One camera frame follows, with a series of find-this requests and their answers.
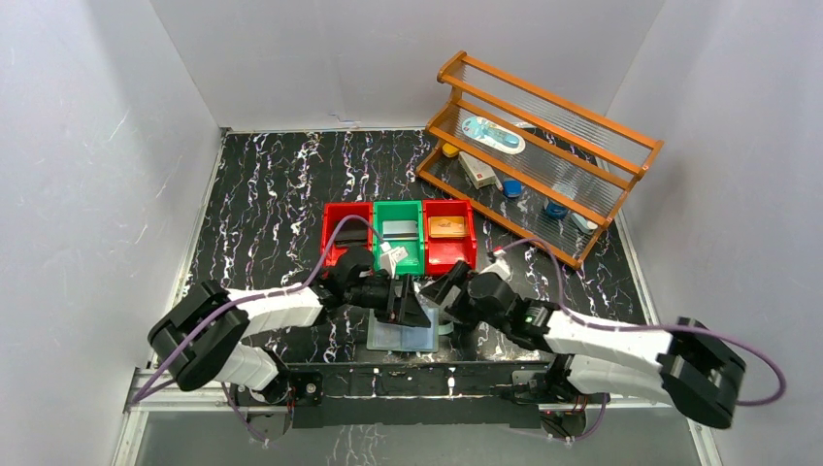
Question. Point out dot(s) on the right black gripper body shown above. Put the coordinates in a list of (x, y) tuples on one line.
[(454, 290)]

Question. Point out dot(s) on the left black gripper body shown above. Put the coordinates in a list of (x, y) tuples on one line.
[(395, 303)]

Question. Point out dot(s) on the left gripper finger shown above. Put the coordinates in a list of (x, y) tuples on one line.
[(408, 294), (405, 314)]

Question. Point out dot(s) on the green card holder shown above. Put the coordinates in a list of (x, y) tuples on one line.
[(398, 338)]

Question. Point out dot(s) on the red bin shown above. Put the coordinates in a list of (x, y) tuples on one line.
[(333, 214), (442, 253)]

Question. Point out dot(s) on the white VIP card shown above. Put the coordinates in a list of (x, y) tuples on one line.
[(400, 230)]

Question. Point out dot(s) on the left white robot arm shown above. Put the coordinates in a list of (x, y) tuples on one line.
[(201, 339)]

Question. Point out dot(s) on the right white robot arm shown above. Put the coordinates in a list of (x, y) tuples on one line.
[(684, 366)]

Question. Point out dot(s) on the black card in bin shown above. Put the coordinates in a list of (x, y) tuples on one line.
[(352, 234)]

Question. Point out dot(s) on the orange card in bin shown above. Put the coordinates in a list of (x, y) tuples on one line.
[(448, 227)]

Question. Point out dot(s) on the dark blue round container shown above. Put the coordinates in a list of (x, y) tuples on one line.
[(554, 209)]

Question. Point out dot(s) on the blue round item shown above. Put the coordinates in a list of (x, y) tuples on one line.
[(511, 188)]

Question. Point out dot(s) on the light blue small item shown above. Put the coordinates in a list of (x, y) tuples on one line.
[(583, 224)]

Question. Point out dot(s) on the white small box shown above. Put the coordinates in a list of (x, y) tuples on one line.
[(480, 174)]

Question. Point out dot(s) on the orange wooden shelf rack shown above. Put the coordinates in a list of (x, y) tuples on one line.
[(582, 160)]

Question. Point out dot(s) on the yellow round item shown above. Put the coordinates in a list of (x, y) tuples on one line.
[(449, 150)]

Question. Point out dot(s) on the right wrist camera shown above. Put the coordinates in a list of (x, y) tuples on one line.
[(500, 264)]

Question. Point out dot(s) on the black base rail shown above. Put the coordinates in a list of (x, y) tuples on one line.
[(516, 394)]

